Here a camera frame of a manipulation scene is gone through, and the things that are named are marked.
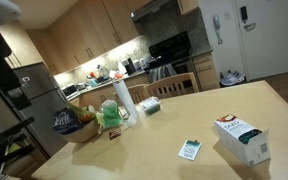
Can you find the black kitchen stove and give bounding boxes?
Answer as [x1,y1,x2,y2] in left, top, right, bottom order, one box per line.
[143,31,196,84]

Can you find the grey range hood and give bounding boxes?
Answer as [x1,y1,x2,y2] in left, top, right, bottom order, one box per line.
[130,0,172,23]

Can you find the white teal tea leaflet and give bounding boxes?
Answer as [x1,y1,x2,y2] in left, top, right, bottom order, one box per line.
[177,139,203,162]

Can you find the stainless steel fridge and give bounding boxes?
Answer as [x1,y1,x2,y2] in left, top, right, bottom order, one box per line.
[12,61,68,158]

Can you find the green plastic bag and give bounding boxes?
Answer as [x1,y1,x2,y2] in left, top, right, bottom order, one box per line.
[98,99,124,131]

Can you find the glass kettle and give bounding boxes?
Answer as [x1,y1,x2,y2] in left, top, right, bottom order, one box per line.
[95,64,110,83]

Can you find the white paper towel roll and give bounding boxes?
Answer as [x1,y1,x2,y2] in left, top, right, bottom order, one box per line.
[112,79,139,129]

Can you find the black coffee maker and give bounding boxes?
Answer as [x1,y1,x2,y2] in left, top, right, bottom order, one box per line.
[125,58,138,76]

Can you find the wooden wall cabinets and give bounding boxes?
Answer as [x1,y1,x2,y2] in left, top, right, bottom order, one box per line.
[0,21,46,69]
[47,0,140,76]
[177,0,200,16]

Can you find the wooden drawer cabinet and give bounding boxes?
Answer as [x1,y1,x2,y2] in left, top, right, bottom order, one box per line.
[192,51,220,92]

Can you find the white grey sneaker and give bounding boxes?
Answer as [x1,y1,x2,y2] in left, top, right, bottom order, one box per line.
[219,71,235,88]
[229,69,246,85]

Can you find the white door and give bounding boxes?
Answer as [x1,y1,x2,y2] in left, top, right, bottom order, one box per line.
[235,0,288,82]

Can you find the beige bowl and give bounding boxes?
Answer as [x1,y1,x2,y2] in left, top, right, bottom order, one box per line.
[62,118,102,144]

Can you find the white Tazo tea box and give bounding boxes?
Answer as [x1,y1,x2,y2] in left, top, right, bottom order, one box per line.
[213,114,272,168]

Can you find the black door lock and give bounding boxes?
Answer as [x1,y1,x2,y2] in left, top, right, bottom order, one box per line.
[239,5,249,24]

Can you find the blue cardboard box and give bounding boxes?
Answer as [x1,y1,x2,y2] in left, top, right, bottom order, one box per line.
[67,101,98,125]

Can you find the grey dish towel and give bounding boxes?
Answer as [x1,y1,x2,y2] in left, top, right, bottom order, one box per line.
[148,64,178,84]

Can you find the white wall phone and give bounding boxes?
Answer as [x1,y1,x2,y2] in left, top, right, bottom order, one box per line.
[212,13,224,45]

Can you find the wooden slatted chair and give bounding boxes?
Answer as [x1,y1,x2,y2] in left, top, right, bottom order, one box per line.
[144,72,200,100]
[113,83,151,106]

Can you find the blue chips bag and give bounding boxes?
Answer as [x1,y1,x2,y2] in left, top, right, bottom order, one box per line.
[52,107,85,136]

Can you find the silver toaster oven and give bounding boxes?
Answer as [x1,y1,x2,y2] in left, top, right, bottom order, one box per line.
[61,83,79,99]

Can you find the small brown packet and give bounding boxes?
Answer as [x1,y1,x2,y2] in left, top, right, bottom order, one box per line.
[108,127,122,140]

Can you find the silver door handle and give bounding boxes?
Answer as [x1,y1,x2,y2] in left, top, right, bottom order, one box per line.
[243,22,257,33]

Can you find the black metal frame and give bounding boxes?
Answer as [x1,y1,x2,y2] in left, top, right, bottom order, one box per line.
[0,116,37,180]

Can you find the wooden base cabinets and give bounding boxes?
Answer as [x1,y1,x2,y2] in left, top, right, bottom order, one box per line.
[67,73,151,108]

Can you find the clear container green contents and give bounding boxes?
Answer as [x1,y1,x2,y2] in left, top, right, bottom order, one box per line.
[138,96,162,116]

